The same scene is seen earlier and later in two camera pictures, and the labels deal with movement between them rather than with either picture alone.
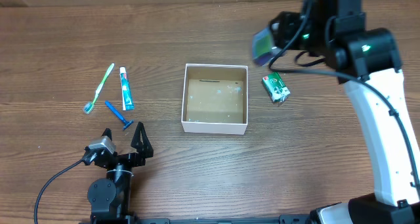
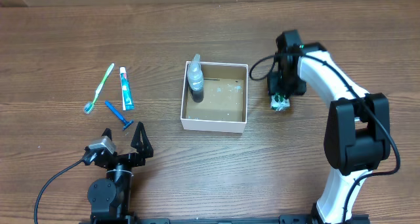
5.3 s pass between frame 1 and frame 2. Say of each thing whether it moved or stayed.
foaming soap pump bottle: moved
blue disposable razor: stayed
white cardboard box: stayed
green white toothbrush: stayed
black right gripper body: moved
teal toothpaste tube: stayed
